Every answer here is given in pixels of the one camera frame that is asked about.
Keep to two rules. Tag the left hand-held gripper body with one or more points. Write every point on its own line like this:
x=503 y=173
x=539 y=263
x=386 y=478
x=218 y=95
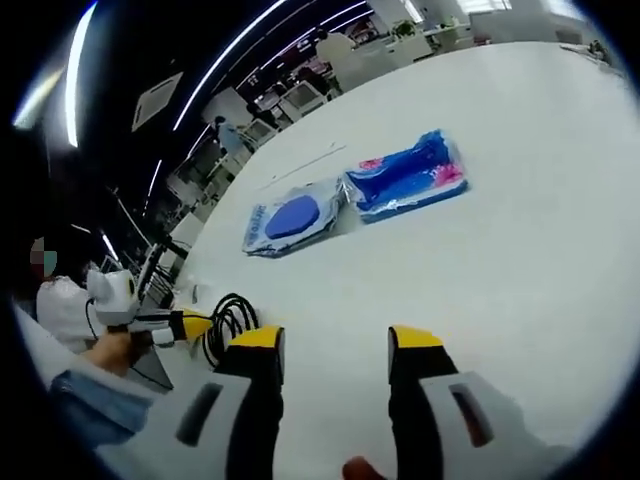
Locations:
x=114 y=300

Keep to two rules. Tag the green potted plant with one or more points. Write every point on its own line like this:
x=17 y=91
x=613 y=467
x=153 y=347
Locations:
x=402 y=29

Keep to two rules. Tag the white table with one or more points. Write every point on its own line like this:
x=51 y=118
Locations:
x=450 y=280

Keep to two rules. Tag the white mesh office chair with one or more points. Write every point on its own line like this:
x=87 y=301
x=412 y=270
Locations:
x=305 y=100
x=257 y=132

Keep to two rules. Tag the person's right hand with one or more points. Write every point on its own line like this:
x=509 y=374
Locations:
x=362 y=470

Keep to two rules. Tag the person's left hand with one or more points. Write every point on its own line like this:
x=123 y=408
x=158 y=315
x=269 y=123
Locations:
x=112 y=352

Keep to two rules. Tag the white cabinet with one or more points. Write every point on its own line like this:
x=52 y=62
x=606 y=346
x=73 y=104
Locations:
x=410 y=47

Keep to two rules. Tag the person's white fleece top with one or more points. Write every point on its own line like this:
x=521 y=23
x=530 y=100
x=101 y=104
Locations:
x=62 y=310

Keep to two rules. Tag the blue pink tissue packet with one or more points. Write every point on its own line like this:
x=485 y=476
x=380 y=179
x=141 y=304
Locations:
x=405 y=180

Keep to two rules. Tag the pile of small dark objects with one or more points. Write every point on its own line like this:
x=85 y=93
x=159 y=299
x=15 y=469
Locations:
x=597 y=50

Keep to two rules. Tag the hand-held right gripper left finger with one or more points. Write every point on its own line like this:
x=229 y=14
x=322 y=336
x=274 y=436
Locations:
x=255 y=400

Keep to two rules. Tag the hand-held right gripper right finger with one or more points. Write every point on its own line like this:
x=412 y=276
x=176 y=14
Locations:
x=420 y=400

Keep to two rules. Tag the wet wipes packet blue lid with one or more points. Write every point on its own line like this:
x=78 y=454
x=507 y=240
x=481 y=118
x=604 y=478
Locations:
x=292 y=217

